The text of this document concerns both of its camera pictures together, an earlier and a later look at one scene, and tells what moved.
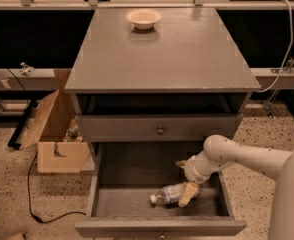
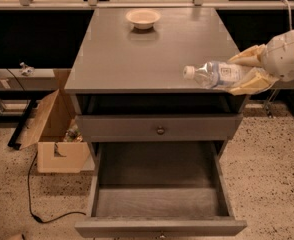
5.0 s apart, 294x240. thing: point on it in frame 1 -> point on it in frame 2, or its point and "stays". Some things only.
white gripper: x=192 y=173 -> x=282 y=59
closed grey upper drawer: x=163 y=127 stays
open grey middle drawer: x=124 y=177 stays
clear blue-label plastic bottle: x=171 y=194 -> x=214 y=74
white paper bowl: x=144 y=18 stays
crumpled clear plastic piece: x=27 y=70 stays
